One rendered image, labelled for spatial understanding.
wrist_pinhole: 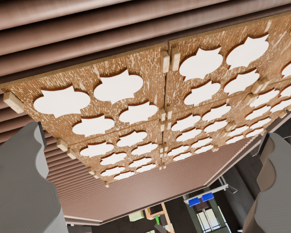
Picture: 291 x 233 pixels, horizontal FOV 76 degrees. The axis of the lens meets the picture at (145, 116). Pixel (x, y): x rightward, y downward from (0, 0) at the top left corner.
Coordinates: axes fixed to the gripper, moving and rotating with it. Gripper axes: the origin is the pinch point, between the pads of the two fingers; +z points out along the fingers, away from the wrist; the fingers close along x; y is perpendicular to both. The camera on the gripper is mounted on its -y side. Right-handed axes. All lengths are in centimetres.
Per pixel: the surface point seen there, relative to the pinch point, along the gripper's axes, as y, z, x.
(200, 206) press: 473, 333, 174
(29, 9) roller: -5.4, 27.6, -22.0
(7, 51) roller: 2.4, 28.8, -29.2
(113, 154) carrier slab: 55, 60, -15
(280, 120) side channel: 58, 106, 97
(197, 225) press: 506, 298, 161
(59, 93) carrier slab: 13.4, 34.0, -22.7
